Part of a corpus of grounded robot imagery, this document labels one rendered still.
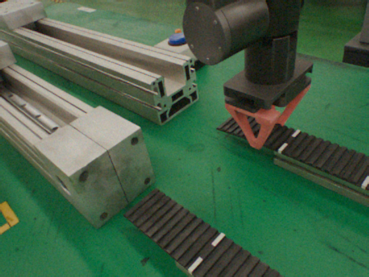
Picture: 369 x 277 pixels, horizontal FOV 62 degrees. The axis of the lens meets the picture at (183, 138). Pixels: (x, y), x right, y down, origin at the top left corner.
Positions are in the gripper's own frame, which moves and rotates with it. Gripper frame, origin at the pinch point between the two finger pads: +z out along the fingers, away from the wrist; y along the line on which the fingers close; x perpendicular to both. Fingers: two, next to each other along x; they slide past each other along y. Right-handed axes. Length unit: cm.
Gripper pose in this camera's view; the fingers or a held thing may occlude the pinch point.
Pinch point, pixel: (266, 132)
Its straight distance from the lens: 44.0
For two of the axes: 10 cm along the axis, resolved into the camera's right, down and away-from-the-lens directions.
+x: 7.1, 3.6, -6.0
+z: 1.4, 7.7, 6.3
